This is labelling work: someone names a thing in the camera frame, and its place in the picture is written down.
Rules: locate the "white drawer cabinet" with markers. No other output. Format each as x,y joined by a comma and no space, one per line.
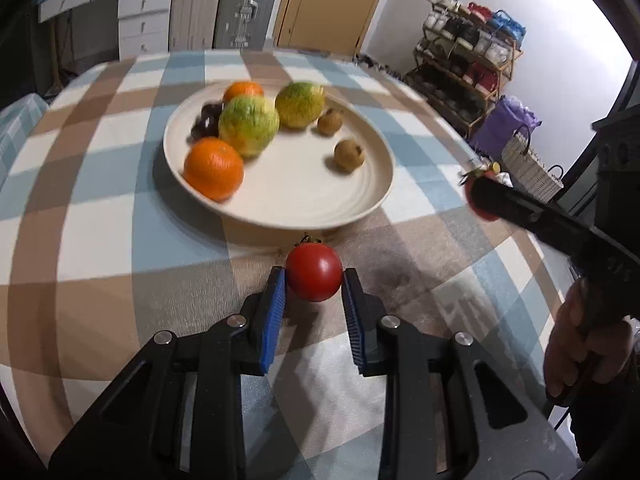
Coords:
145,25

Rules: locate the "beige suitcase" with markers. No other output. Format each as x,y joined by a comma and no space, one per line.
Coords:
192,5

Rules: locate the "orange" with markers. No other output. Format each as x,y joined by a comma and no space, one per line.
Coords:
243,91
214,167

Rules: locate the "shoe rack with shoes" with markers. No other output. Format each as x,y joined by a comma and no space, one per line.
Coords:
465,60

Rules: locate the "wooden door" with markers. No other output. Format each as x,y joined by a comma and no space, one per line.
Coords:
330,5

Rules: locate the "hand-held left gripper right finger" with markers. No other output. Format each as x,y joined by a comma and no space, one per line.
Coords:
352,320

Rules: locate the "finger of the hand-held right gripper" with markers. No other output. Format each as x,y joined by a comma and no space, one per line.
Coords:
530,215

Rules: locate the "silver suitcase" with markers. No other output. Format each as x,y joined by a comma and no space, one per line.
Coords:
245,5

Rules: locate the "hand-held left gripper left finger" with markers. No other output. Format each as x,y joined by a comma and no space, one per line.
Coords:
272,320

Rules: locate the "green yellow citrus fruit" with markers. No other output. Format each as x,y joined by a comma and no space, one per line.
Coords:
248,125
299,104

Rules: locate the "woven basket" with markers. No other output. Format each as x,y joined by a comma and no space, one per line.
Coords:
532,170

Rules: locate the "shoes on floor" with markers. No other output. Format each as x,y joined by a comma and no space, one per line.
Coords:
375,62

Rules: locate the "blue checked cloth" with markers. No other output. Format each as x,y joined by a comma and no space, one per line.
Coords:
17,130

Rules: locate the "cream round plate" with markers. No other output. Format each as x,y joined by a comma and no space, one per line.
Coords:
300,185

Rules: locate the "red tomato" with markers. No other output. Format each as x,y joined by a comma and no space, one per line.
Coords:
314,270
481,213

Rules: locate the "person's right forearm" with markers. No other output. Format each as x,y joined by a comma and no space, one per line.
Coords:
605,420

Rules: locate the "person's right hand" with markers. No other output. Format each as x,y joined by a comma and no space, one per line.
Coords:
562,350

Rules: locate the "purple bag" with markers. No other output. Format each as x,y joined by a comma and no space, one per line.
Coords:
502,125

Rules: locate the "dark purple fruit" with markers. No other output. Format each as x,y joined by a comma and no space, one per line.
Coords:
206,122

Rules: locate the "brown kiwi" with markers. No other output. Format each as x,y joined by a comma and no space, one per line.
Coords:
330,122
349,156

